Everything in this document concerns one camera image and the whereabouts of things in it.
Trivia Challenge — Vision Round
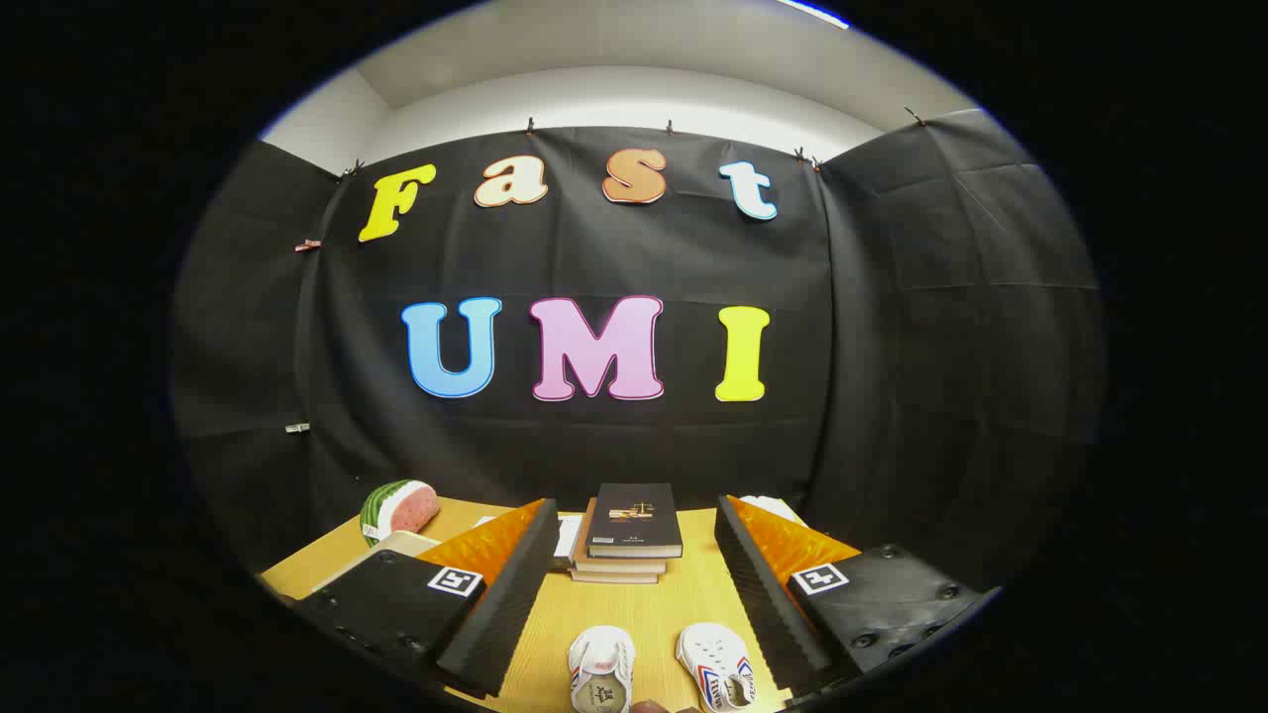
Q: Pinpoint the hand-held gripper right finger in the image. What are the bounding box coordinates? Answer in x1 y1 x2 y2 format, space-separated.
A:
713 494 994 696

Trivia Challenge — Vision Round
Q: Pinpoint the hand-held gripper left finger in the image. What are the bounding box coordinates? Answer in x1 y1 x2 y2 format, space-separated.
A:
292 498 563 699

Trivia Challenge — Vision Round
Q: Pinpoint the white canvas shoe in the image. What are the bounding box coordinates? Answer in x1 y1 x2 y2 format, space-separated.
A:
568 625 636 713
676 622 757 712

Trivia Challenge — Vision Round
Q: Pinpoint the beige fabric storage box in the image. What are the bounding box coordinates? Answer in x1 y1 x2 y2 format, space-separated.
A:
315 530 442 593

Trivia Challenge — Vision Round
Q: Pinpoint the white portrait cover book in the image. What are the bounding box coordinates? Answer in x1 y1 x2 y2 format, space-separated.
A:
474 512 585 561

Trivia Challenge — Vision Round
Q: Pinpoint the white plush toy with face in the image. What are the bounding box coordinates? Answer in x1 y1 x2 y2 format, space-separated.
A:
741 495 805 526

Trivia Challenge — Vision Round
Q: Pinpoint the brown cover book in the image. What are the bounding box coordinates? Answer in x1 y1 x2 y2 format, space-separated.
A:
572 498 667 575

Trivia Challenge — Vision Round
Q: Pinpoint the watermelon slice plush toy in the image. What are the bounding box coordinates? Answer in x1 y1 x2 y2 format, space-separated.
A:
360 479 441 548

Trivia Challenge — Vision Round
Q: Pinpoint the black cover book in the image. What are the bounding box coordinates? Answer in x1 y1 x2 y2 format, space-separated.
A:
586 483 685 560

